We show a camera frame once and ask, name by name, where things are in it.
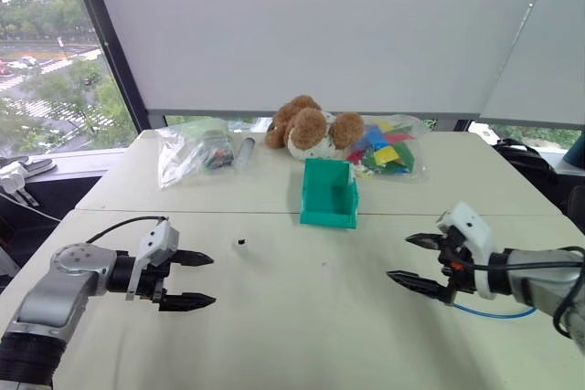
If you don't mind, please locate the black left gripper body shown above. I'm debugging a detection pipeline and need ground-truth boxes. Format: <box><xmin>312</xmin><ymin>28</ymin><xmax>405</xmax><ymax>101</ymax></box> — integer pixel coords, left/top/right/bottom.
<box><xmin>135</xmin><ymin>249</ymin><xmax>184</xmax><ymax>305</ymax></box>

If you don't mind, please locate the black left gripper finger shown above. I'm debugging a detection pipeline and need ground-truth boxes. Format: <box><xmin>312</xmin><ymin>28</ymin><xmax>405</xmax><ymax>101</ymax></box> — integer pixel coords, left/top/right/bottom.
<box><xmin>175</xmin><ymin>248</ymin><xmax>216</xmax><ymax>269</ymax></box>
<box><xmin>157</xmin><ymin>290</ymin><xmax>218</xmax><ymax>314</ymax></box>

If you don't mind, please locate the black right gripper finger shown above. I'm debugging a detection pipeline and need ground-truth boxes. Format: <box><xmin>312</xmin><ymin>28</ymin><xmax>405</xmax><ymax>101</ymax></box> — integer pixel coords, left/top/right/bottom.
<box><xmin>404</xmin><ymin>233</ymin><xmax>442</xmax><ymax>253</ymax></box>
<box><xmin>386</xmin><ymin>270</ymin><xmax>452</xmax><ymax>306</ymax></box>

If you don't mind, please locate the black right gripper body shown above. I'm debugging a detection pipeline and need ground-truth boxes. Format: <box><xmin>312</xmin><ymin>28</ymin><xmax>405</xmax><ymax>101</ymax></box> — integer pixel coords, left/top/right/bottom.
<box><xmin>436</xmin><ymin>225</ymin><xmax>479</xmax><ymax>307</ymax></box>

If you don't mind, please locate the blue cable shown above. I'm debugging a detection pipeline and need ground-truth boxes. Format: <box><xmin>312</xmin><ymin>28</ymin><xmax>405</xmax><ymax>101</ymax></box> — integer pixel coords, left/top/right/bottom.
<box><xmin>453</xmin><ymin>302</ymin><xmax>539</xmax><ymax>322</ymax></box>

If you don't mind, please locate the bag of colourful plastic pieces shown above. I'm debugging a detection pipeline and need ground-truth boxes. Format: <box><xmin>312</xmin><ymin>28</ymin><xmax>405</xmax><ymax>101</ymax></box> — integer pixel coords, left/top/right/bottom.
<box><xmin>344</xmin><ymin>113</ymin><xmax>433</xmax><ymax>182</ymax></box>

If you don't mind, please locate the clear plastic bag with items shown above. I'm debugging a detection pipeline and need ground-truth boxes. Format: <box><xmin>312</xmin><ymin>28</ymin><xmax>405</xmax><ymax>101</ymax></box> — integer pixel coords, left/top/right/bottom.
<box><xmin>154</xmin><ymin>117</ymin><xmax>237</xmax><ymax>191</ymax></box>

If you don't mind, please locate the black backpack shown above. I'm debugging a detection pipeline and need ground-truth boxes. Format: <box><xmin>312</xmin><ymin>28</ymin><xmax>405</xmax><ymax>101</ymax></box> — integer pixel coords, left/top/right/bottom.
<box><xmin>492</xmin><ymin>137</ymin><xmax>561</xmax><ymax>191</ymax></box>

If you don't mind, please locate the green plastic box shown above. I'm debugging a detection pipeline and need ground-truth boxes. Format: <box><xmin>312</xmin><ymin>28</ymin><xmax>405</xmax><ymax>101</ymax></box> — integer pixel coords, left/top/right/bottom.
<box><xmin>298</xmin><ymin>157</ymin><xmax>361</xmax><ymax>230</ymax></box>

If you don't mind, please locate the clear plastic tube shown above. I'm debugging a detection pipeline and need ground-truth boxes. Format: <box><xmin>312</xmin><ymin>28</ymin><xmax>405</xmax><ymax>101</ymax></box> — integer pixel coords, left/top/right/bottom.
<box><xmin>234</xmin><ymin>134</ymin><xmax>259</xmax><ymax>172</ymax></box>

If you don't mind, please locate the teal object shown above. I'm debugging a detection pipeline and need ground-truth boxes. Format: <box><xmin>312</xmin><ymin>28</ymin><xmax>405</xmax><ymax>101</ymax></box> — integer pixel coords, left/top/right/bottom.
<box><xmin>562</xmin><ymin>131</ymin><xmax>585</xmax><ymax>165</ymax></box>

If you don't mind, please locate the brown white plush toy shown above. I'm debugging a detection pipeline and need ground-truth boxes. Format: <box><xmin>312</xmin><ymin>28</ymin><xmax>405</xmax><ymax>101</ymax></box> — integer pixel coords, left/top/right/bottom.
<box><xmin>265</xmin><ymin>94</ymin><xmax>367</xmax><ymax>163</ymax></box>

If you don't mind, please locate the white grey device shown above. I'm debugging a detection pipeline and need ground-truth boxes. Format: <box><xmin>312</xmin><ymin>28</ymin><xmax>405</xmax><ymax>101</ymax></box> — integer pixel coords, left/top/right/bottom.
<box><xmin>0</xmin><ymin>155</ymin><xmax>57</xmax><ymax>209</ymax></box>

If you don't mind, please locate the narrow white roller blind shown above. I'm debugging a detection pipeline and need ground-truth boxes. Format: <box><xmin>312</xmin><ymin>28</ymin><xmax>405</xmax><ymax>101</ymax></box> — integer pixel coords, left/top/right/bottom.
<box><xmin>479</xmin><ymin>0</ymin><xmax>585</xmax><ymax>130</ymax></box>

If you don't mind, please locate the large white roller blind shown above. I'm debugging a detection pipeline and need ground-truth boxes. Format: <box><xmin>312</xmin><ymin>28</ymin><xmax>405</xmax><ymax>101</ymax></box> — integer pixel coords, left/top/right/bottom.
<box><xmin>86</xmin><ymin>0</ymin><xmax>561</xmax><ymax>120</ymax></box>

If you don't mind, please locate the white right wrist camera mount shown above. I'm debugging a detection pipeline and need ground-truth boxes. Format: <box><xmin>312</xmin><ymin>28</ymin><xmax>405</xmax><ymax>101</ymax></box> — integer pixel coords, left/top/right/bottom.
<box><xmin>435</xmin><ymin>201</ymin><xmax>498</xmax><ymax>302</ymax></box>

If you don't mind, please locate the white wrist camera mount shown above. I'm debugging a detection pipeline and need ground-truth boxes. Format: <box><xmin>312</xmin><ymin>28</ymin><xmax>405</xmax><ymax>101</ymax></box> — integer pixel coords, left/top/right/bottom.
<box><xmin>435</xmin><ymin>201</ymin><xmax>498</xmax><ymax>302</ymax></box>
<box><xmin>125</xmin><ymin>219</ymin><xmax>181</xmax><ymax>302</ymax></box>

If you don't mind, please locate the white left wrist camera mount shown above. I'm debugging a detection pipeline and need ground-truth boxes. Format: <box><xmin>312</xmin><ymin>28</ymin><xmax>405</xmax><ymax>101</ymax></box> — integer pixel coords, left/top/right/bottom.
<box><xmin>125</xmin><ymin>219</ymin><xmax>181</xmax><ymax>302</ymax></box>

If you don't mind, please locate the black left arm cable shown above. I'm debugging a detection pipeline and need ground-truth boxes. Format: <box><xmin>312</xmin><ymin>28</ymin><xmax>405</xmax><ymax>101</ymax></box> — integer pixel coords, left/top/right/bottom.
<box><xmin>85</xmin><ymin>215</ymin><xmax>168</xmax><ymax>246</ymax></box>

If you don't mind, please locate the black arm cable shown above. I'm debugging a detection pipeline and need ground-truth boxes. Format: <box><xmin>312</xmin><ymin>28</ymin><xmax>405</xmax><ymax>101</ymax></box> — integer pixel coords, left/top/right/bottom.
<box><xmin>85</xmin><ymin>215</ymin><xmax>168</xmax><ymax>246</ymax></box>
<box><xmin>446</xmin><ymin>245</ymin><xmax>585</xmax><ymax>342</ymax></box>

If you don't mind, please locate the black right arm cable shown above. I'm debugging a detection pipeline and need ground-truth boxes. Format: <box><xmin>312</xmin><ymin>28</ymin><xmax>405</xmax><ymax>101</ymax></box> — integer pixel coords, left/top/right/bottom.
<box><xmin>446</xmin><ymin>245</ymin><xmax>585</xmax><ymax>342</ymax></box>

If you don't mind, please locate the black window frame post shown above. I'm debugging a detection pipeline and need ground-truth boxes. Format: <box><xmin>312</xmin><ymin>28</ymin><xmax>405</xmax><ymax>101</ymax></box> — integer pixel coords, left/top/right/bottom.
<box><xmin>65</xmin><ymin>0</ymin><xmax>153</xmax><ymax>132</ymax></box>

